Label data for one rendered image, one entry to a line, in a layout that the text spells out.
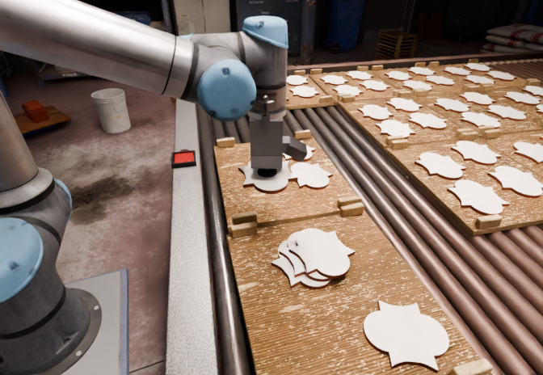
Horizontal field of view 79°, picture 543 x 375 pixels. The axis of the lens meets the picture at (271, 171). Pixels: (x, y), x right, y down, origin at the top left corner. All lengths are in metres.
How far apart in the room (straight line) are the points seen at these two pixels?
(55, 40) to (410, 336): 0.64
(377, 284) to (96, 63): 0.59
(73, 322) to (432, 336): 0.61
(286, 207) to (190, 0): 4.74
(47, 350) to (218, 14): 5.11
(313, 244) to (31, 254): 0.49
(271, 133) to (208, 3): 4.87
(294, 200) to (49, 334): 0.56
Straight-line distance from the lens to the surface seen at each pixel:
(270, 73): 0.59
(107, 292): 0.80
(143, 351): 1.77
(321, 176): 0.95
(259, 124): 0.62
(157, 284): 1.96
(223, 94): 0.42
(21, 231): 0.63
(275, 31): 0.58
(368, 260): 0.75
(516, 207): 1.05
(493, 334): 0.75
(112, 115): 3.55
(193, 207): 0.90
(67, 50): 0.43
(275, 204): 0.85
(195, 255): 0.77
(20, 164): 0.68
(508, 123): 1.57
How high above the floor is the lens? 1.47
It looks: 33 degrees down
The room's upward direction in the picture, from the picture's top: straight up
